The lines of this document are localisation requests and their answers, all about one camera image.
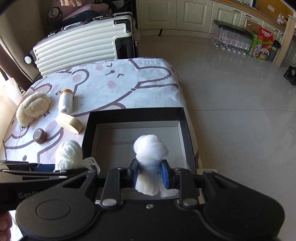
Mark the cream cabinet row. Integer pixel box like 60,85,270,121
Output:
136,0,296,63

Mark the bear print bed sheet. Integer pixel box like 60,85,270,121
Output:
1,58,186,163

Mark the beige fringed cloth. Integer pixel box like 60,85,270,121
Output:
60,0,82,7

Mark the white roll with orange cap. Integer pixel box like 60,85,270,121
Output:
58,89,73,114

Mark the brown tape roll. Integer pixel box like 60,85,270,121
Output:
33,128,47,144

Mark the beige masking tape roll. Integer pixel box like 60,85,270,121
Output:
55,113,83,134

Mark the pack of water bottles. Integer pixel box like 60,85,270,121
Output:
212,20,253,55

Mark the brown curtain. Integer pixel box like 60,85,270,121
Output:
0,46,31,91

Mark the wooden table leg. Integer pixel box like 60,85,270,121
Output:
274,15,296,67

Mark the cream white yarn ball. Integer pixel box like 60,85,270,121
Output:
55,140,100,175

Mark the pink bag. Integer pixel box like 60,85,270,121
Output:
48,0,112,21

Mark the black trash bin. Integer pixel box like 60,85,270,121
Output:
267,40,281,62

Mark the white cloth bundle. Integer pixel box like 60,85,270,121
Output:
133,135,178,198

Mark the beige plush toy keychain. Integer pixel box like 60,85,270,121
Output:
16,91,51,127

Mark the white ribbed suitcase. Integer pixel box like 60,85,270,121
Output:
24,12,136,77

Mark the black open box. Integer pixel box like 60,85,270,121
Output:
81,106,198,204

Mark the red green snack carton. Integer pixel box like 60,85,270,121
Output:
249,27,274,60

